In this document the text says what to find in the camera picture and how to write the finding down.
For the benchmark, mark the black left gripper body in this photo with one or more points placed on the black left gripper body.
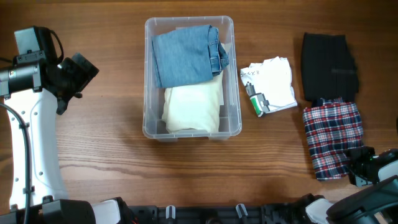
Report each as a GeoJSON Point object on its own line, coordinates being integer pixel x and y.
{"type": "Point", "coordinates": [76, 77]}

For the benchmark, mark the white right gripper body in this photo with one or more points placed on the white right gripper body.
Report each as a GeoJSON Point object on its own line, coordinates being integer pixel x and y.
{"type": "Point", "coordinates": [362, 167]}

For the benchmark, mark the red plaid shirt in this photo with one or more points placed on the red plaid shirt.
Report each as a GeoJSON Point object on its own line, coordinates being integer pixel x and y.
{"type": "Point", "coordinates": [331, 128]}

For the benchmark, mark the black garment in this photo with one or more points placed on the black garment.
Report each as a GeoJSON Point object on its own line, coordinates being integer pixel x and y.
{"type": "Point", "coordinates": [328, 68]}

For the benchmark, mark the white printed t-shirt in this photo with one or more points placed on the white printed t-shirt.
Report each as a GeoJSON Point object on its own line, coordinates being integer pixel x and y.
{"type": "Point", "coordinates": [269, 85]}

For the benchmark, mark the blue jeans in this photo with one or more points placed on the blue jeans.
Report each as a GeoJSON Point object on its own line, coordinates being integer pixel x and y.
{"type": "Point", "coordinates": [188, 56]}

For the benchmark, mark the cream cloth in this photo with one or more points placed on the cream cloth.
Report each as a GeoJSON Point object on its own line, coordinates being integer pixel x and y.
{"type": "Point", "coordinates": [194, 106]}

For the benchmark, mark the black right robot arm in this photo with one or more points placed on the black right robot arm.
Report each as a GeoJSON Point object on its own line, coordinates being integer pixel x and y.
{"type": "Point", "coordinates": [376, 203]}

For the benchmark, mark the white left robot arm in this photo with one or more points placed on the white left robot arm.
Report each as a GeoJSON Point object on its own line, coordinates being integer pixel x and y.
{"type": "Point", "coordinates": [34, 93]}

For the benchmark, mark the clear plastic storage bin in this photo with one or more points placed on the clear plastic storage bin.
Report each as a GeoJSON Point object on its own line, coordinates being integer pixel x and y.
{"type": "Point", "coordinates": [230, 109]}

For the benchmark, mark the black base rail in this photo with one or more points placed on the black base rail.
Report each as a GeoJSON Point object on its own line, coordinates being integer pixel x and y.
{"type": "Point", "coordinates": [278, 213]}

